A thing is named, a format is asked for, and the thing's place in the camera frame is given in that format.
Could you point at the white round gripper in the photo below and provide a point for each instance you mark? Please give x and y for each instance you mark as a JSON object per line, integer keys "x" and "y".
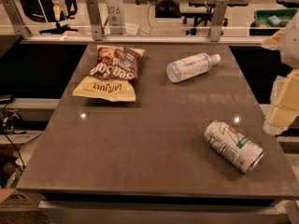
{"x": 291, "y": 47}

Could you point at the white green 7up can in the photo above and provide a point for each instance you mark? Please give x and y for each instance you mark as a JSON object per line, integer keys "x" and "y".
{"x": 235, "y": 147}

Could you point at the green plastic bin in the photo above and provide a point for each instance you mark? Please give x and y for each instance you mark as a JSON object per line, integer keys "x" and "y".
{"x": 269, "y": 21}

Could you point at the black desk in background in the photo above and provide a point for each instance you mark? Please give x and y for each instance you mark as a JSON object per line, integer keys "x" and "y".
{"x": 204, "y": 12}

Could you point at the clear plastic water bottle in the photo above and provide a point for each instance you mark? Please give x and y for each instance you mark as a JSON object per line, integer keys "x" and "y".
{"x": 192, "y": 66}

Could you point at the black box with circles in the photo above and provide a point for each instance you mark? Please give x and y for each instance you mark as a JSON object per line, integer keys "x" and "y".
{"x": 167, "y": 9}

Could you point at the brown yellow chip bag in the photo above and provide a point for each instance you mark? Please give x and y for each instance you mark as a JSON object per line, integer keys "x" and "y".
{"x": 113, "y": 76}

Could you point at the white numbered pillar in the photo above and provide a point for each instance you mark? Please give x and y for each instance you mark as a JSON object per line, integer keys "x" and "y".
{"x": 116, "y": 18}

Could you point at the cardboard box lower left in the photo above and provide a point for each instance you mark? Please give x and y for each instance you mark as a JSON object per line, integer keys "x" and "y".
{"x": 12, "y": 200}

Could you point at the right metal bracket post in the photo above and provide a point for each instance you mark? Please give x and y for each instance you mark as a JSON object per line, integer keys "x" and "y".
{"x": 217, "y": 20}

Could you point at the metal bracket post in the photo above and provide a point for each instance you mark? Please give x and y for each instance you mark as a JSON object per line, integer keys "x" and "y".
{"x": 217, "y": 20}
{"x": 16, "y": 19}
{"x": 95, "y": 19}

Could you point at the middle metal bracket post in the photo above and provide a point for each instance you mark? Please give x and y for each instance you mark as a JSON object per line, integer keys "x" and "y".
{"x": 95, "y": 19}

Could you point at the left metal bracket post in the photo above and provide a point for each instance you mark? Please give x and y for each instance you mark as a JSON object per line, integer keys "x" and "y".
{"x": 16, "y": 19}

